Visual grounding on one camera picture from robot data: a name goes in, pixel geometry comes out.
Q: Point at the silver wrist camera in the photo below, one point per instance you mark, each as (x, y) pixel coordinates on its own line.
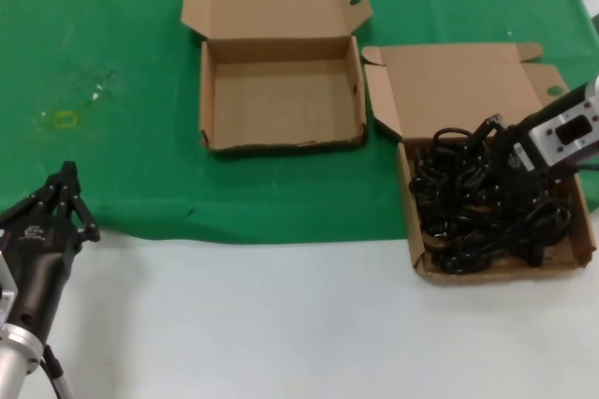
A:
(545, 141)
(4, 296)

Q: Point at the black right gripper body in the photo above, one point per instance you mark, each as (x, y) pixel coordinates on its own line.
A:
(515, 160)

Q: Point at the green tablecloth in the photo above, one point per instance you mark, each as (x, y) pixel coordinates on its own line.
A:
(140, 43)

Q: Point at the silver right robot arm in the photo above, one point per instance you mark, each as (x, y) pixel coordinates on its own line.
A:
(595, 90)

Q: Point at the black plug in near box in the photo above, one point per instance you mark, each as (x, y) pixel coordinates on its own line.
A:
(451, 131)

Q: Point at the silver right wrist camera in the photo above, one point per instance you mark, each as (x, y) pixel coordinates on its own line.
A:
(545, 141)

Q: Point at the open brown cardboard box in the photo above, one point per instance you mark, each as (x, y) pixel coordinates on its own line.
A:
(281, 108)
(458, 90)

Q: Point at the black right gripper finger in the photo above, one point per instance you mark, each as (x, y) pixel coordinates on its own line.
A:
(492, 127)

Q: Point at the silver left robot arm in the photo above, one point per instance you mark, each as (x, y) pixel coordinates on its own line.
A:
(14, 357)

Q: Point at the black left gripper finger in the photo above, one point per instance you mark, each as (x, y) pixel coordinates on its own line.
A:
(63, 183)
(86, 218)

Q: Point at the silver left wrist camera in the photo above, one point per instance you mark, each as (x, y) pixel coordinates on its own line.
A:
(4, 296)

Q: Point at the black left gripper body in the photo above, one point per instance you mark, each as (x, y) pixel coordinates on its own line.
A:
(39, 263)

